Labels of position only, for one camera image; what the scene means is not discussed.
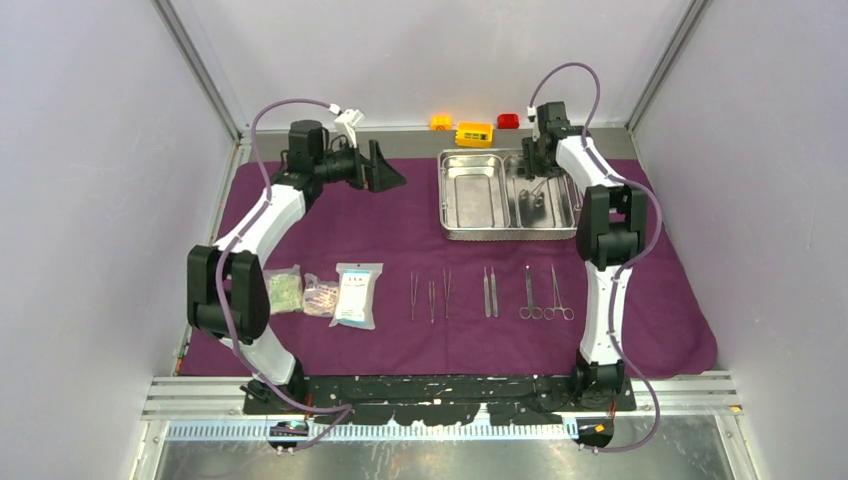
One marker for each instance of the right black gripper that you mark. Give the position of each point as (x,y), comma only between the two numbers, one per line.
(533,168)

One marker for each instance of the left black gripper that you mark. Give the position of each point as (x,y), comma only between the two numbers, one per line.
(383,175)

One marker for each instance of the steel surgical forceps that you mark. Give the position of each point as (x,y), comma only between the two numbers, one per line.
(533,193)

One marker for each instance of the steel instrument tray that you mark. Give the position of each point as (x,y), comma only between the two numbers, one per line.
(478,196)

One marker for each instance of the orange yellow toy block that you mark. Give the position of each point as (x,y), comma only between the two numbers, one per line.
(474,135)

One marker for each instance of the purple cloth wrap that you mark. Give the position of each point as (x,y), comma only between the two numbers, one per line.
(400,228)

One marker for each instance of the white sterile pouch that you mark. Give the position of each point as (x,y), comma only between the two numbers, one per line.
(354,305)

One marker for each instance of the steel tweezers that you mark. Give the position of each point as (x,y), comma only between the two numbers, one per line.
(414,278)
(447,278)

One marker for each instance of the steel tissue forceps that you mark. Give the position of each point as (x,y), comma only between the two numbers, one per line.
(432,295)

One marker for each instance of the pink clear packet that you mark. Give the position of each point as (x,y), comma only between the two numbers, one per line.
(320,297)

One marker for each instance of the green packet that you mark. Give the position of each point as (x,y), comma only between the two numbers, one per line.
(285,289)

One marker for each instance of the steel surgical scissors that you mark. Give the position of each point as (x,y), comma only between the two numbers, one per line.
(530,310)
(557,308)

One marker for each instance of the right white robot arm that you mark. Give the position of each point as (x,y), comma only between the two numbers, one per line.
(611,232)

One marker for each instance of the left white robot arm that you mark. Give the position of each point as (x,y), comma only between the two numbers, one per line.
(227,296)

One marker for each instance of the red block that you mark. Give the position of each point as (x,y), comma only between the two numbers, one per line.
(508,121)

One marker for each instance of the small orange block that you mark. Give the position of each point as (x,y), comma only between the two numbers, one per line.
(441,122)

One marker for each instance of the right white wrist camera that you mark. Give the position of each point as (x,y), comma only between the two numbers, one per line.
(532,116)

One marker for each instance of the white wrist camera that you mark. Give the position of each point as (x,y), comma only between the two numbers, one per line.
(532,116)
(346,122)

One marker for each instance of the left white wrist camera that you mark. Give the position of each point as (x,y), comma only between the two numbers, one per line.
(346,122)

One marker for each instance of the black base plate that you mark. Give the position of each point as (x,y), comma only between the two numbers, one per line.
(444,400)

